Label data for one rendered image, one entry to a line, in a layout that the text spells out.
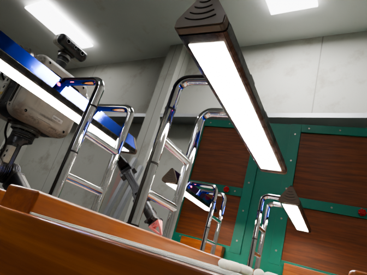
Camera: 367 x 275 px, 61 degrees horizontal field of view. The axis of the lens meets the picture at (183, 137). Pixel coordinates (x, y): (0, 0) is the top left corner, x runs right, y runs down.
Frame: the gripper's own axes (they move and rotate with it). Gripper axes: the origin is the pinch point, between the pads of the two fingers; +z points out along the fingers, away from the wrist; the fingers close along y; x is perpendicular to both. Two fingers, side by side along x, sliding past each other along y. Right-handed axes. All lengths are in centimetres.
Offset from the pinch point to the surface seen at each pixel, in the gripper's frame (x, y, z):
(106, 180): -20, -80, 14
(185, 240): 4, 52, -9
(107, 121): -27, -74, -11
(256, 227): -42.0, 1.9, 26.5
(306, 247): -55, 59, 37
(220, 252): -11, 52, 11
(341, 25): -288, 214, -176
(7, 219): -30, -125, 47
